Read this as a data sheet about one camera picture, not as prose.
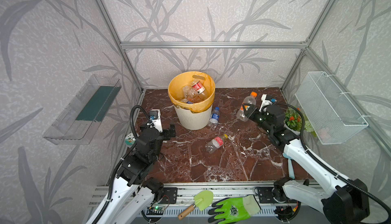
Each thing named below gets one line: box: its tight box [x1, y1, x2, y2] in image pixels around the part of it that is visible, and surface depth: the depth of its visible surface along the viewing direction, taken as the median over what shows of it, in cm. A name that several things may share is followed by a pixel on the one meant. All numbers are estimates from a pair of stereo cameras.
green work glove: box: [207, 194, 262, 224], surface depth 71 cm
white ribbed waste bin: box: [174, 104, 213, 130], surface depth 88 cm
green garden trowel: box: [177, 190, 214, 220], surface depth 74 cm
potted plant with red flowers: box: [284, 107, 315, 135], surface depth 87 cm
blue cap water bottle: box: [208, 106, 220, 129], surface depth 101 cm
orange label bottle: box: [182, 85, 199, 103], surface depth 95 cm
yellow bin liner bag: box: [168, 71, 216, 113], surface depth 91 cm
